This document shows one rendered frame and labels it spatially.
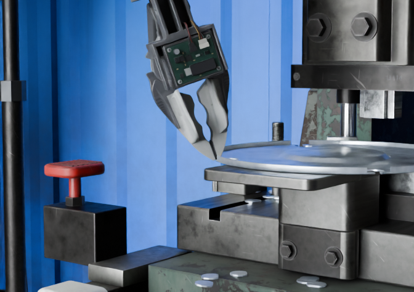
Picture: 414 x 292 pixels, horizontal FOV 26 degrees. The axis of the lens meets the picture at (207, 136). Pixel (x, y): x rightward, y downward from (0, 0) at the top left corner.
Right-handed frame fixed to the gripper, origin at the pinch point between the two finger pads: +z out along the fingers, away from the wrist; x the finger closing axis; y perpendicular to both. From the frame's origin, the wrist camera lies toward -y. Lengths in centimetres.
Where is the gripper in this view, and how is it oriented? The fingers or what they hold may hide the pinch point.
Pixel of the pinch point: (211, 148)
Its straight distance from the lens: 104.2
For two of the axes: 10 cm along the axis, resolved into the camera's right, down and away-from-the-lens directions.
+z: 3.2, 9.4, 1.4
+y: 1.8, 0.9, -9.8
